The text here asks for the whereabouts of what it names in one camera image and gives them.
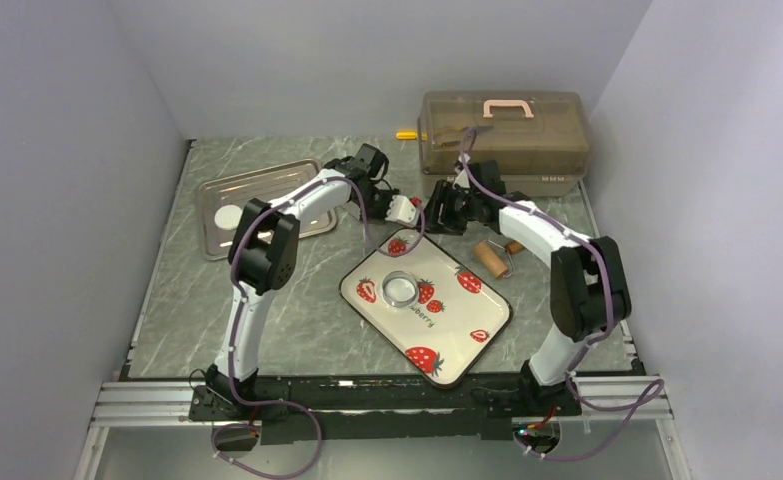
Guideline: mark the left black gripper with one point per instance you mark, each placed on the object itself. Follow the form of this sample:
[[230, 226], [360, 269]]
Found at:
[[388, 195]]

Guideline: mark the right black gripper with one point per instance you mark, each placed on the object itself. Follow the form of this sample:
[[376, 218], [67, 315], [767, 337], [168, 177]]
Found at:
[[442, 194]]

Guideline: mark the wooden rolling pin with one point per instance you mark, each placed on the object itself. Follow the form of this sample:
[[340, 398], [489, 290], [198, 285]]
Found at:
[[498, 259]]

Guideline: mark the strawberry pattern white tray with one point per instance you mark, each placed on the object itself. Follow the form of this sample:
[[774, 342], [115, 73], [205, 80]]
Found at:
[[438, 314]]

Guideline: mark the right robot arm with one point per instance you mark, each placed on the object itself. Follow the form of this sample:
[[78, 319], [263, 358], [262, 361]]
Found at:
[[589, 293]]

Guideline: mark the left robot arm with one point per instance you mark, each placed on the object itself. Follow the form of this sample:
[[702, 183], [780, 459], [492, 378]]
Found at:
[[264, 254]]

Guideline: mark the flat round dough wrapper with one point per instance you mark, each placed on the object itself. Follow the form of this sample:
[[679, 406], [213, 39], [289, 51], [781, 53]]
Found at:
[[227, 217]]

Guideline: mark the yellow small object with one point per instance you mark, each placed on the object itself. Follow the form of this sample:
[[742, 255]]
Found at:
[[408, 135]]

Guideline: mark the brown translucent tool box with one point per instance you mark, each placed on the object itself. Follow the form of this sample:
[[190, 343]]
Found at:
[[539, 139]]

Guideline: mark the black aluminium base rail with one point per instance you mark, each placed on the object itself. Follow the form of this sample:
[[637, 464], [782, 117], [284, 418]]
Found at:
[[397, 406]]

